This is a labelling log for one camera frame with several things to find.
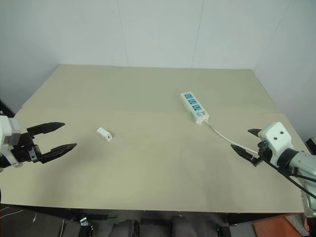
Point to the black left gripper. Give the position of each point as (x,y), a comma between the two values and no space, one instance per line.
(24,150)

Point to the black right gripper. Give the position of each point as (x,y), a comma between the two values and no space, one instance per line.
(264,151)

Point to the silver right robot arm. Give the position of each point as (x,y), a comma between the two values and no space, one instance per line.
(302,161)

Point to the white plug adapter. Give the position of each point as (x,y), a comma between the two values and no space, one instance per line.
(105,134)

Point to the white power strip blue sockets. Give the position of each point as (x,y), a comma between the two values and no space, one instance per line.
(195,107)

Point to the black object beside table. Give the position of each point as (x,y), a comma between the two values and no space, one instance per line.
(311,145)

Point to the orange red floor object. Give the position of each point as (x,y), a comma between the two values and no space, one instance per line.
(279,225)

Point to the dark rounded shape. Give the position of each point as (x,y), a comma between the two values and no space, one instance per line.
(126,228)

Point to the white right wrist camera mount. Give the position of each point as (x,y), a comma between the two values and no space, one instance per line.
(277,138)

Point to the black table frame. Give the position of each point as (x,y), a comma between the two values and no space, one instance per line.
(153,214)

